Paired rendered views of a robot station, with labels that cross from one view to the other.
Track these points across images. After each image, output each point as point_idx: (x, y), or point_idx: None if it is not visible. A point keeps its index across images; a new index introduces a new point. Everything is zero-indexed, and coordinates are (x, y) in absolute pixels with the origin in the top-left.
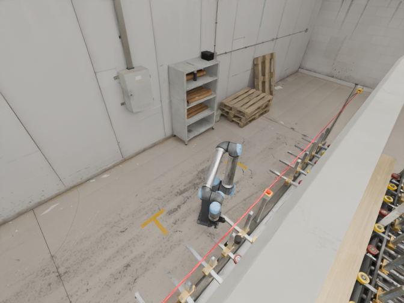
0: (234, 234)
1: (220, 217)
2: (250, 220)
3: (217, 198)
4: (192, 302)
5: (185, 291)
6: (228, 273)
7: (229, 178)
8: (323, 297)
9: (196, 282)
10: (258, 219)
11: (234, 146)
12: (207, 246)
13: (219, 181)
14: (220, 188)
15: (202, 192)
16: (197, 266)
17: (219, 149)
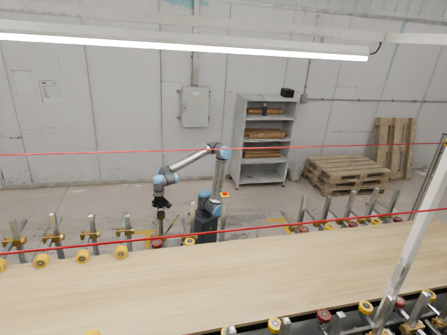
0: (161, 209)
1: (167, 201)
2: (190, 213)
3: (167, 175)
4: (86, 238)
5: (89, 230)
6: None
7: (213, 189)
8: (203, 306)
9: None
10: (219, 239)
11: (220, 146)
12: None
13: (209, 195)
14: (206, 202)
15: (161, 169)
16: (77, 152)
17: (205, 145)
